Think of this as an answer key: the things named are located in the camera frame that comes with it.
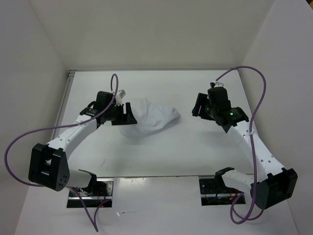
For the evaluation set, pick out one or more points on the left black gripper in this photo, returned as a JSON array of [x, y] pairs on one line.
[[127, 118]]

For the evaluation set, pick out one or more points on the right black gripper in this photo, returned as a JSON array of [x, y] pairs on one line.
[[201, 100]]

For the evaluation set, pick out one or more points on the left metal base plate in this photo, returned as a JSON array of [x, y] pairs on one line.
[[101, 197]]

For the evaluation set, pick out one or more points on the white skirt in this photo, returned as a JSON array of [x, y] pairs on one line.
[[151, 118]]

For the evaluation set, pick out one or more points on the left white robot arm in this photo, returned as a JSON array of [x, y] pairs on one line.
[[49, 162]]

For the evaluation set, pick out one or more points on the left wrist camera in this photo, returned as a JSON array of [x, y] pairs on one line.
[[104, 98]]

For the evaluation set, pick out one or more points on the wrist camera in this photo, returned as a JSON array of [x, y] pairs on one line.
[[104, 98], [216, 94]]

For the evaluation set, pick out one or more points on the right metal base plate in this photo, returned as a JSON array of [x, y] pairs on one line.
[[214, 195]]

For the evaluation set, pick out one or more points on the metal base plate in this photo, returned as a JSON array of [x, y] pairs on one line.
[[214, 195], [101, 197]]

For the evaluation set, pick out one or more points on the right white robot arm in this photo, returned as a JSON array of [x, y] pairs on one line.
[[270, 183]]

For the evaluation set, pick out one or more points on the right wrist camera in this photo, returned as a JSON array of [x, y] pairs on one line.
[[216, 94]]

